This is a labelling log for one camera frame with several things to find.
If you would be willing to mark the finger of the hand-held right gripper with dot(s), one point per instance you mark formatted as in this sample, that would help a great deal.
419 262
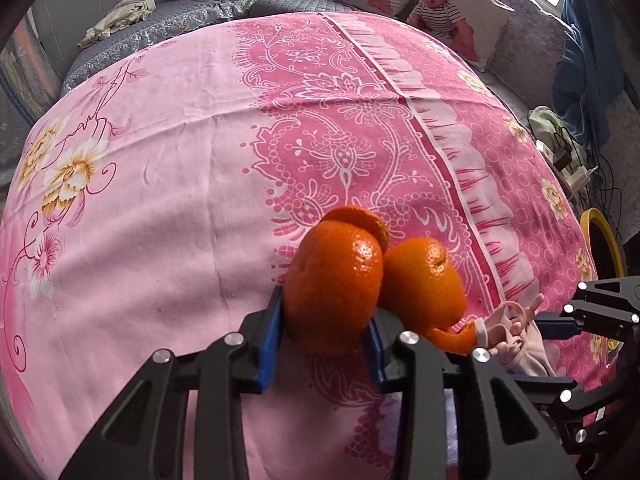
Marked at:
555 327
575 410

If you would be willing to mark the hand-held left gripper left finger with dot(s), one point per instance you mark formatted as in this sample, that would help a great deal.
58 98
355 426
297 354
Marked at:
267 355

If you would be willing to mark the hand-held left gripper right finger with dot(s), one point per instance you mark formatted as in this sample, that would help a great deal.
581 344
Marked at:
376 355

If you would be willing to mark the pale pink cloth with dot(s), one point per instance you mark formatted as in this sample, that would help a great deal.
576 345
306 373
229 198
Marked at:
525 355

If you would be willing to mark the orange peel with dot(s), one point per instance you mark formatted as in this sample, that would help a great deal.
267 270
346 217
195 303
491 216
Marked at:
335 290

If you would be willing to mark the yellow rimmed bin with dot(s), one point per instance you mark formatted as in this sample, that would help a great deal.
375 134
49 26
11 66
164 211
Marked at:
597 220

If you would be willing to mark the white power strip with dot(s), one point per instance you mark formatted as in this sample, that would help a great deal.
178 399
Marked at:
580 180

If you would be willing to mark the black power adapter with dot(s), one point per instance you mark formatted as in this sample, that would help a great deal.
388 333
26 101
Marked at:
564 150

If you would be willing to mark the pink floral blanket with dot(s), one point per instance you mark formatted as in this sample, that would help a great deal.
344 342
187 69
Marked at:
175 185

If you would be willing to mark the pale green cloth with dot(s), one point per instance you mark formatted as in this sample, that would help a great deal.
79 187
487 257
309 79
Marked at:
545 125

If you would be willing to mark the blue hanging cloth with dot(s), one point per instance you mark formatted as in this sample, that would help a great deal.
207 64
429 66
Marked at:
585 75

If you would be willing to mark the patterned leaning mattress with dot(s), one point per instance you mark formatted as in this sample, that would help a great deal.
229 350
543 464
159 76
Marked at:
30 75

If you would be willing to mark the cream crumpled cloth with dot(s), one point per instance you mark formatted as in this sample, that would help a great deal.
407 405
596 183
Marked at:
120 17

